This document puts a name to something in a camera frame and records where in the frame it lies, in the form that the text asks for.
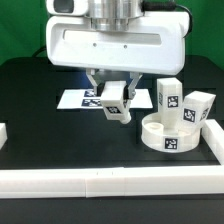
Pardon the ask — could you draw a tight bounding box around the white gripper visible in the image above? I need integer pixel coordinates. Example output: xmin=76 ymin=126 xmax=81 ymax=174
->
xmin=46 ymin=12 xmax=186 ymax=100

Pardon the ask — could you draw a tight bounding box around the white round stool seat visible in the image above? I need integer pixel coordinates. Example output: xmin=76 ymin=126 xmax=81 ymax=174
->
xmin=141 ymin=113 xmax=200 ymax=153

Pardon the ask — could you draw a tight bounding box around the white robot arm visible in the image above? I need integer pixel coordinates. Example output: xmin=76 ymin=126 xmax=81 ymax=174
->
xmin=46 ymin=0 xmax=190 ymax=99

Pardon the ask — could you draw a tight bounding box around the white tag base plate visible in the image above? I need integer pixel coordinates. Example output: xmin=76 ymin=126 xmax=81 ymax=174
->
xmin=57 ymin=89 xmax=153 ymax=109

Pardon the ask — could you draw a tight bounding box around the black base cable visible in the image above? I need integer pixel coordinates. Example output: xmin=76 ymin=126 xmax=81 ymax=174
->
xmin=31 ymin=45 xmax=48 ymax=58

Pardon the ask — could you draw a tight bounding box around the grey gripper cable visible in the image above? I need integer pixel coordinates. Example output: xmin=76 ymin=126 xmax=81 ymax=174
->
xmin=141 ymin=0 xmax=194 ymax=38

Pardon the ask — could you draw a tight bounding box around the white front fence rail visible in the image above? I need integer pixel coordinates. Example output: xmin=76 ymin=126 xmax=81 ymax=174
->
xmin=0 ymin=165 xmax=224 ymax=199

